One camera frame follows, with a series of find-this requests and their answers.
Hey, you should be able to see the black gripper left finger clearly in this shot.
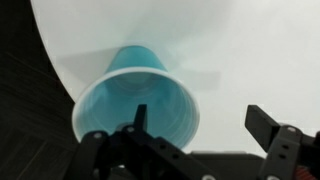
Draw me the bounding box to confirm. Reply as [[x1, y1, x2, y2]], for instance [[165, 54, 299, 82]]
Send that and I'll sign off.
[[66, 104, 218, 180]]

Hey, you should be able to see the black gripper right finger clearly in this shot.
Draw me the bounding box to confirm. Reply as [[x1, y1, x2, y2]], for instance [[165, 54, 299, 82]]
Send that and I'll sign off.
[[244, 104, 320, 180]]

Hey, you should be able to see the light blue plastic cup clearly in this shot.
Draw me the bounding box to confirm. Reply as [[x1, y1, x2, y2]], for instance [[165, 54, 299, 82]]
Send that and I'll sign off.
[[71, 45, 201, 151]]

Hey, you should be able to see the round white table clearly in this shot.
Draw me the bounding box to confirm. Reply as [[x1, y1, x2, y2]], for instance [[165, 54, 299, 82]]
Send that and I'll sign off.
[[29, 0, 320, 158]]

